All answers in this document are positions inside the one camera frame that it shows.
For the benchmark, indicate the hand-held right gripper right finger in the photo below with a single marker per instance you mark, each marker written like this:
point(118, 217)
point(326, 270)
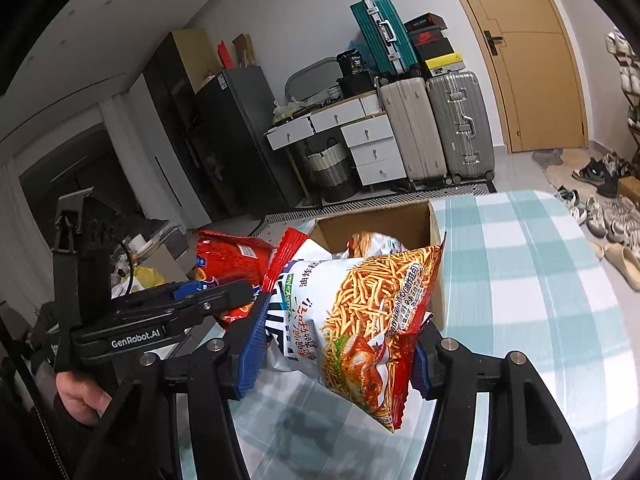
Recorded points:
point(419, 366)

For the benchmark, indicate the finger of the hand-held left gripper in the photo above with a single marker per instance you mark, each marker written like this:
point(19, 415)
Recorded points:
point(225, 297)
point(195, 288)

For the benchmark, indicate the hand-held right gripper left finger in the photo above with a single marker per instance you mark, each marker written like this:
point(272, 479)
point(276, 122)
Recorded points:
point(252, 347)

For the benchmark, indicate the red chip bag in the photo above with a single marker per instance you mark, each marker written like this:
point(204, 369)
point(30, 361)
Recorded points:
point(225, 260)

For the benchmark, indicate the orange white noodle snack bag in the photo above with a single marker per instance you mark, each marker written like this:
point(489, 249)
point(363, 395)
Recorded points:
point(360, 320)

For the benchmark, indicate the brown cardboard box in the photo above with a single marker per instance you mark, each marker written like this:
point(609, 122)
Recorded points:
point(380, 220)

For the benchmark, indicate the person's left hand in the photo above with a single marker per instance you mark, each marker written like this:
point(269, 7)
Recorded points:
point(80, 397)

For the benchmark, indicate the yellow plastic item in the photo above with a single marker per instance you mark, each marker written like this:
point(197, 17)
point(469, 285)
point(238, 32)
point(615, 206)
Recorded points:
point(150, 277)

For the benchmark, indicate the teal checked tablecloth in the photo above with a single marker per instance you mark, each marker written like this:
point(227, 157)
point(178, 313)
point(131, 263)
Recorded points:
point(525, 310)

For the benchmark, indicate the black refrigerator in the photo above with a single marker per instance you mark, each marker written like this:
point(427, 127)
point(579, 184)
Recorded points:
point(240, 150)

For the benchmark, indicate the woven laundry basket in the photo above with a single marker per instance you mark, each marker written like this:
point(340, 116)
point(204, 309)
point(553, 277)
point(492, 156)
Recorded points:
point(330, 170)

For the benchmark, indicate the dark wardrobe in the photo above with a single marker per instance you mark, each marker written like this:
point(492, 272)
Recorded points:
point(170, 125)

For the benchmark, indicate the clear plastic bag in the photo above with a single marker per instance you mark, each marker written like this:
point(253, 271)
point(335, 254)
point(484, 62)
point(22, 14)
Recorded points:
point(287, 110)

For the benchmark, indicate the white desk with drawers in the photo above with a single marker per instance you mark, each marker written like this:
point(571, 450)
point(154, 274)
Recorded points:
point(350, 135)

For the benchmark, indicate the beige suitcase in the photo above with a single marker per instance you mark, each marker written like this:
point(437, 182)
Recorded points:
point(412, 132)

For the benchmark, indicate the brown cardboard cartons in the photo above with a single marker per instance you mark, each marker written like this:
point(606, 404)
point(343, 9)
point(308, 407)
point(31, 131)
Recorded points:
point(200, 52)

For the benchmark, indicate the loose shoes group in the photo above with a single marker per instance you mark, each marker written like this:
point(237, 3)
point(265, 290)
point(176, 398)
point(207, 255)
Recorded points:
point(610, 210)

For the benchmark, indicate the silver suitcase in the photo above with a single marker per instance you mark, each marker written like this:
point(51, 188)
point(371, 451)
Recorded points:
point(460, 122)

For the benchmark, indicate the black bag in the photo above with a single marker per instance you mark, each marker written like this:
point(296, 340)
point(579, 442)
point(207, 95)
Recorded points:
point(355, 75)

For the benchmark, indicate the teal suitcase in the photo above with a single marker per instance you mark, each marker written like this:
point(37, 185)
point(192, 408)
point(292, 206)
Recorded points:
point(385, 35)

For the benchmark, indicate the stack of shoe boxes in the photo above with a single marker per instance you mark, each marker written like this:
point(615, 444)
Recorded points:
point(435, 45)

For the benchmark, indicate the wooden shoe rack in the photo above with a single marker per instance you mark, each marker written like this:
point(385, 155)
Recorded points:
point(634, 125)

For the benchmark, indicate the wooden door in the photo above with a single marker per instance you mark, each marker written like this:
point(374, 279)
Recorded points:
point(530, 55)

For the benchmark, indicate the rows of assorted sneakers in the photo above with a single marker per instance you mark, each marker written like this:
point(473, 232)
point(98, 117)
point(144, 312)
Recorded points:
point(627, 70)

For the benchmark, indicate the arched grey frame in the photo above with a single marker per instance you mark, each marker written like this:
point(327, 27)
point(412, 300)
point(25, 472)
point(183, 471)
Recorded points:
point(300, 72)

